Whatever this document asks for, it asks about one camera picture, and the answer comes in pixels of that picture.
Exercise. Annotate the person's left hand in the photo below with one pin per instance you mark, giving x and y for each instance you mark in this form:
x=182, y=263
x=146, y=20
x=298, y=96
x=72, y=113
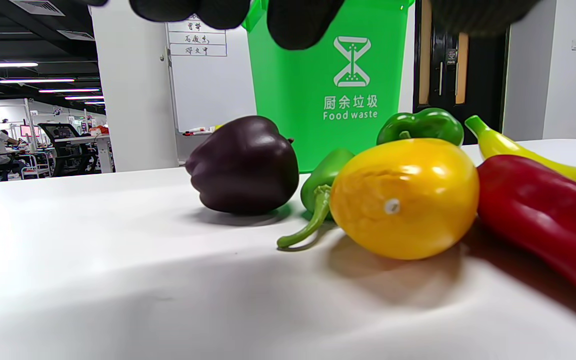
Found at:
x=303, y=22

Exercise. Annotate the green food waste bin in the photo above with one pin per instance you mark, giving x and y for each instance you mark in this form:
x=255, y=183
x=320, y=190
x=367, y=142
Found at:
x=298, y=100

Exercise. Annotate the long green pepper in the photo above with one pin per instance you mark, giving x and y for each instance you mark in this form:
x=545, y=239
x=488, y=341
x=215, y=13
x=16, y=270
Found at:
x=325, y=175

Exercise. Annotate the purple eggplant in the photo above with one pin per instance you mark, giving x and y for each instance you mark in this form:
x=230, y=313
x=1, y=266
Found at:
x=243, y=165

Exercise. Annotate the green bell pepper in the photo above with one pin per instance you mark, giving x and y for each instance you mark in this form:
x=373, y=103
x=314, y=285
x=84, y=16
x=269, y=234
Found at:
x=428, y=127

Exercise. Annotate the yellow bell pepper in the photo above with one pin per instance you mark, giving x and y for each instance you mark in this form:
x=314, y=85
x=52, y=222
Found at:
x=408, y=200

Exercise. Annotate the small yellow banana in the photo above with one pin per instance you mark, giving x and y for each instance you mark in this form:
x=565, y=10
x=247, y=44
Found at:
x=503, y=147

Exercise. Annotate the red chili pepper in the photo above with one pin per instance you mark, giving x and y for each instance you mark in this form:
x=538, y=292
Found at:
x=543, y=215

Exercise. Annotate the white whiteboard stand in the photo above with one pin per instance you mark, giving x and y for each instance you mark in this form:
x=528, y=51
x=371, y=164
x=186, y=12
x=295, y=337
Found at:
x=208, y=90

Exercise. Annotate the red whiteboard marker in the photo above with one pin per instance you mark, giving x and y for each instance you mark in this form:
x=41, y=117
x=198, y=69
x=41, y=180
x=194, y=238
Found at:
x=198, y=132

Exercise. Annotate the ceiling light tube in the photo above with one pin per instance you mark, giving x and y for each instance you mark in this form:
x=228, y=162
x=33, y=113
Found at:
x=3, y=65
x=84, y=97
x=68, y=90
x=35, y=80

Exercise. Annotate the white office desk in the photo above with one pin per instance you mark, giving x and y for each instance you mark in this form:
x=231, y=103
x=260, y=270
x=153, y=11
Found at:
x=100, y=145

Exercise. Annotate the black office chair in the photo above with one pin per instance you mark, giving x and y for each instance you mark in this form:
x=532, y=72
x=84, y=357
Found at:
x=63, y=145

